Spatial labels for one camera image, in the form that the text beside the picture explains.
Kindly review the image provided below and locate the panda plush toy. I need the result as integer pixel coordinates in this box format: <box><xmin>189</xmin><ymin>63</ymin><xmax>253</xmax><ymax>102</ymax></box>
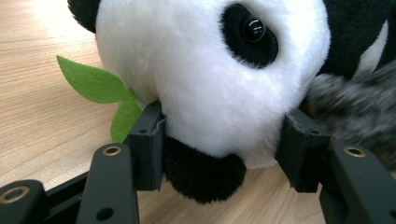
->
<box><xmin>55</xmin><ymin>0</ymin><xmax>396</xmax><ymax>205</ymax></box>

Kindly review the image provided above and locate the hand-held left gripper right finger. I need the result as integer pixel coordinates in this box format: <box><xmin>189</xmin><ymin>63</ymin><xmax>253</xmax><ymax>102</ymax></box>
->
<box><xmin>275</xmin><ymin>107</ymin><xmax>396</xmax><ymax>224</ymax></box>

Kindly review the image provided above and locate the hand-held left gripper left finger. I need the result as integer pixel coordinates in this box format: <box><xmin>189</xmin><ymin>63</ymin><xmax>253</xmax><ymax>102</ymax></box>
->
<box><xmin>76</xmin><ymin>101</ymin><xmax>168</xmax><ymax>224</ymax></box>

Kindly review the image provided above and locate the grey fluffy cloth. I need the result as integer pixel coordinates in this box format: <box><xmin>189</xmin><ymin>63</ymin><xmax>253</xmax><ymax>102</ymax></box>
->
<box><xmin>306</xmin><ymin>60</ymin><xmax>396</xmax><ymax>172</ymax></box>

